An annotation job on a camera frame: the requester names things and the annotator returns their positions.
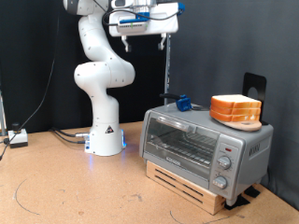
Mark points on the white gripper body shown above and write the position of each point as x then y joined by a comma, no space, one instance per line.
162,25

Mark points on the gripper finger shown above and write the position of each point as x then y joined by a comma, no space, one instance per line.
127,46
162,46

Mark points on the blue small object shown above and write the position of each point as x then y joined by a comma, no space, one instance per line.
183,104

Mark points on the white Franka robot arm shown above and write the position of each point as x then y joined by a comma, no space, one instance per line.
99,102

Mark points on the silver oven knob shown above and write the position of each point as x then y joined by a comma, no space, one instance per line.
224,162
220,182

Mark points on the silver toaster oven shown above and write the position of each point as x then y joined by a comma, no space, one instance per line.
258,149

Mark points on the vertical metal pole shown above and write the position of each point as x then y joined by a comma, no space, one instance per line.
167,68

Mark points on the black metal bookend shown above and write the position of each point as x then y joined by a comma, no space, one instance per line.
249,81

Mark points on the round wooden cutting board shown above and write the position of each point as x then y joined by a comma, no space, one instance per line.
246,126

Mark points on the white box with black button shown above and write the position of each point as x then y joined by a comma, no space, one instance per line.
18,137

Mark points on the slotted wooden block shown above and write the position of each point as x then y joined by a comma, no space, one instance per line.
187,193

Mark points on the black foam pad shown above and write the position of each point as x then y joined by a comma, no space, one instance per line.
253,192
236,202

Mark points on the blue printed camera mount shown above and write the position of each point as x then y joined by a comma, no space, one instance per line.
181,6

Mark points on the metal frame post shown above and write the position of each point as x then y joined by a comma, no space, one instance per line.
2,115

